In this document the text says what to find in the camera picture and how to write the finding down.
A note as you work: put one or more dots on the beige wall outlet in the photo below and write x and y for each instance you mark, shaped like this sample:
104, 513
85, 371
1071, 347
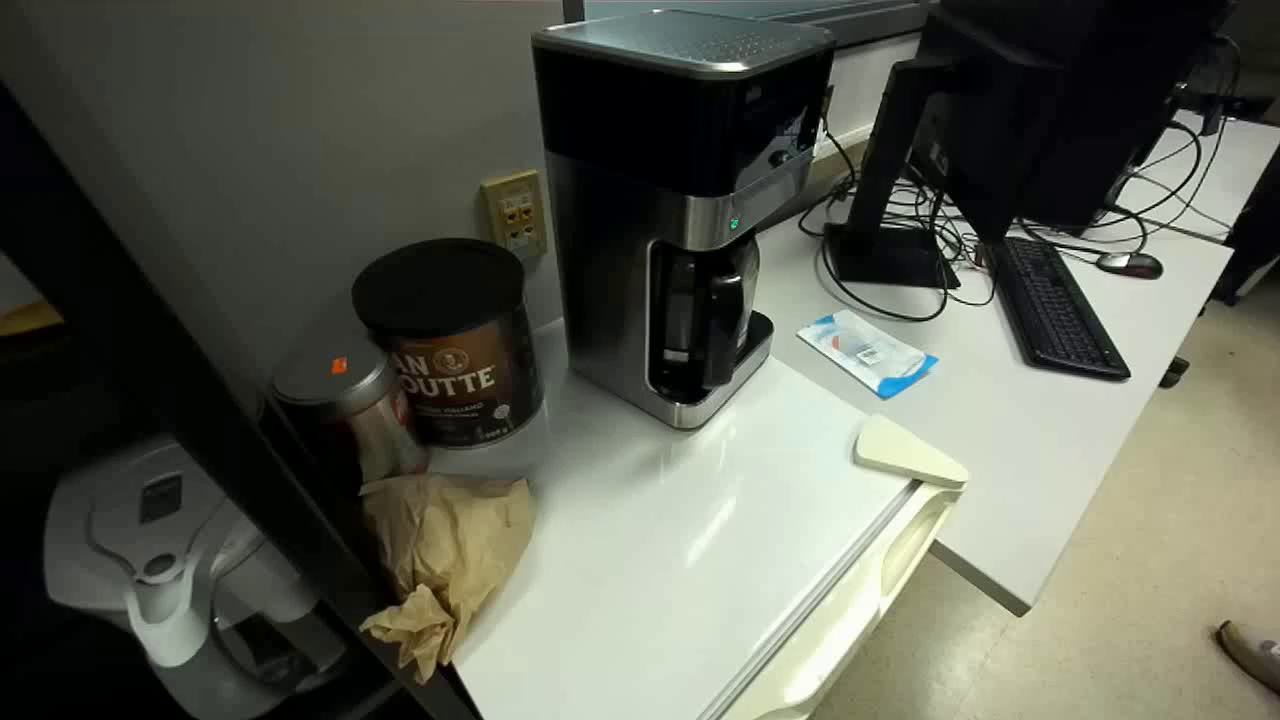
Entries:
512, 209

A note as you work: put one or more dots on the steel canister orange button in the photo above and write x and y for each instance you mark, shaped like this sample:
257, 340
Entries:
351, 403

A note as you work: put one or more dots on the crumpled brown paper bag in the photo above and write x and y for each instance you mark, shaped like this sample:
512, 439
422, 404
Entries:
447, 547

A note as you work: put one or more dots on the black shelf frame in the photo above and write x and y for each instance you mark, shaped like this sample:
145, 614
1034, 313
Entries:
121, 335

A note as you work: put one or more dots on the grey shoe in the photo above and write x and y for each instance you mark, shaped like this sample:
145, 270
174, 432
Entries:
1255, 653

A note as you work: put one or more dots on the blue white wipes packet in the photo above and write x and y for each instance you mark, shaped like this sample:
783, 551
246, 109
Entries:
865, 355

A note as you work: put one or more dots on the white mini fridge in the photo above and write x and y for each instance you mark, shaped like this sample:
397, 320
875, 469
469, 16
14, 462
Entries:
692, 560

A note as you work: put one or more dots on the glass coffee carafe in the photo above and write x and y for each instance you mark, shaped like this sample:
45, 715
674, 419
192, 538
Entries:
702, 313

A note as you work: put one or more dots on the brown coffee can black lid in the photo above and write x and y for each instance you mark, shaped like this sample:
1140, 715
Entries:
460, 365

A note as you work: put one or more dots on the white water filter pitcher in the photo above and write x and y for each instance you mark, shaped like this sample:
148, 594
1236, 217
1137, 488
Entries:
145, 526

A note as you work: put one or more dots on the black computer monitor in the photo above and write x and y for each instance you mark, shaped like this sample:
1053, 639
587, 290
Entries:
1053, 105

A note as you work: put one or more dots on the black computer keyboard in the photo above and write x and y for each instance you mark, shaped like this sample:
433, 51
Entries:
1059, 308

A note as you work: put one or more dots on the black computer mouse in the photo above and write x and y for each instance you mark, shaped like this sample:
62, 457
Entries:
1130, 264

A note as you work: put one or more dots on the beige fridge hinge cover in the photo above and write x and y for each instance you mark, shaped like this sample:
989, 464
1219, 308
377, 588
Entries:
911, 454

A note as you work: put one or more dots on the black monitor stand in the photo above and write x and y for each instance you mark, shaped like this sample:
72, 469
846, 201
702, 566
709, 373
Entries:
885, 245

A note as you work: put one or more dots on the black and steel coffeemaker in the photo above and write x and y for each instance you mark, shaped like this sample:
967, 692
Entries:
667, 105

